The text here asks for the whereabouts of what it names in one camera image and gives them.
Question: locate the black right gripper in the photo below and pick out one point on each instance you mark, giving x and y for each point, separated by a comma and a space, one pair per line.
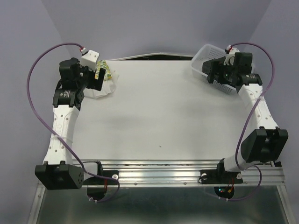
219, 67

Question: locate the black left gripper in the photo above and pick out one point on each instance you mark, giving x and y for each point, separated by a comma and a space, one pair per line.
97, 83

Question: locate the black skirt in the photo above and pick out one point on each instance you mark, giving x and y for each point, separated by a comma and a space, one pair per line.
208, 67

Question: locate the white pleated skirt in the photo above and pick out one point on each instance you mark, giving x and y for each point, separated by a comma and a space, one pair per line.
108, 87

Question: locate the lemon print skirt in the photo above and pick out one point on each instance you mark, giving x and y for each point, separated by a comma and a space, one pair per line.
101, 64

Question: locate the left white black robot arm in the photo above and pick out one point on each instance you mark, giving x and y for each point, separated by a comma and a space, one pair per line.
57, 171

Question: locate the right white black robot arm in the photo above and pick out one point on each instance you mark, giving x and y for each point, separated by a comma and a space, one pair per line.
266, 141

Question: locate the white plastic basket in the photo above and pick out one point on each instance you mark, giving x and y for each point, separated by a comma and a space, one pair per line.
210, 52

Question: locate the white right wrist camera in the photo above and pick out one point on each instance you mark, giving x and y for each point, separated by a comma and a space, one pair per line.
230, 55

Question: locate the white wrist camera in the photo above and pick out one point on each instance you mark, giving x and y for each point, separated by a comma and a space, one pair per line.
230, 55
90, 59

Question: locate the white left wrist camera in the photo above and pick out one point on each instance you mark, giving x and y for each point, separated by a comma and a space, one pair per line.
90, 59

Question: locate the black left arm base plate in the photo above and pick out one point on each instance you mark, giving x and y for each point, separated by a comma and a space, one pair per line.
102, 180

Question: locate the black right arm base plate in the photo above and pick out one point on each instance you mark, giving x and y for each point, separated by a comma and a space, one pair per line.
225, 181

